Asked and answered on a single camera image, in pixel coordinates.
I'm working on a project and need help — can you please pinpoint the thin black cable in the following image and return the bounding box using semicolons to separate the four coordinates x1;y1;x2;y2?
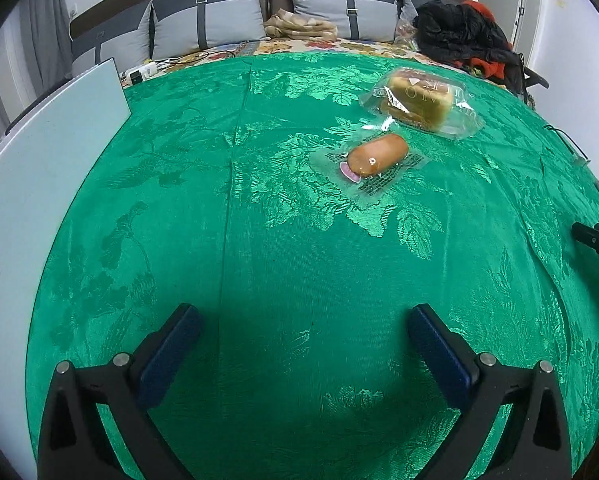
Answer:
542;124;591;167

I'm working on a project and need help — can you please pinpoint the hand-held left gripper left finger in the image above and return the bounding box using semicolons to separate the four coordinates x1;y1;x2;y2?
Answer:
37;302;203;480

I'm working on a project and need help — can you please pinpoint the dark bed side rail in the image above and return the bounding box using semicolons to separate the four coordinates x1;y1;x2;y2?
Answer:
4;72;75;136

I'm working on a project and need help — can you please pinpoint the beige folded cloth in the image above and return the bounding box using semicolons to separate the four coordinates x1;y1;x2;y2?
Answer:
264;8;339;43

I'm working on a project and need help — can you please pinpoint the white door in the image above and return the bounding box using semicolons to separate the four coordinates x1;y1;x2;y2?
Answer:
472;0;545;61

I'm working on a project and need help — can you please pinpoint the orange garment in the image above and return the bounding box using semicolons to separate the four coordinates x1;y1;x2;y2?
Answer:
459;0;510;81

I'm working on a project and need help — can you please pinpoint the clear plastic bag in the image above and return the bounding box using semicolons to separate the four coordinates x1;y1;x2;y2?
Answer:
393;14;420;51

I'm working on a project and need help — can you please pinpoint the small bun in clear wrapper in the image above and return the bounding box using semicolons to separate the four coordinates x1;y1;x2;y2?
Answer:
312;132;425;201

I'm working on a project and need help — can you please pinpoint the white cardboard box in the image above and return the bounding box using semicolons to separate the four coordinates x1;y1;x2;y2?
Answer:
0;57;131;431

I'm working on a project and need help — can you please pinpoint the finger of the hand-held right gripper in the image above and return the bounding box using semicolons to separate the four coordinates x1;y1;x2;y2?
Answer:
572;221;599;262

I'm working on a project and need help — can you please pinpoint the grey curtain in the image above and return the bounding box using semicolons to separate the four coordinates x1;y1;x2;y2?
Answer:
0;0;75;151

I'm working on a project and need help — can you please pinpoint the dark frame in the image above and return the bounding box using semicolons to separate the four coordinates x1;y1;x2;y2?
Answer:
517;52;550;108

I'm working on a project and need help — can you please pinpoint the cake slice in clear wrapper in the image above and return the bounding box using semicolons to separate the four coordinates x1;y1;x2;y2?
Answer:
359;66;483;140

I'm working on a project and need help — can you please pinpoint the white power strip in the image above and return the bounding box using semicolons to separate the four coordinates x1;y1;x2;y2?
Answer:
122;62;160;86

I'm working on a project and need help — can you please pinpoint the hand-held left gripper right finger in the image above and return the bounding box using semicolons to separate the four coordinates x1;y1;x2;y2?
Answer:
408;302;573;480

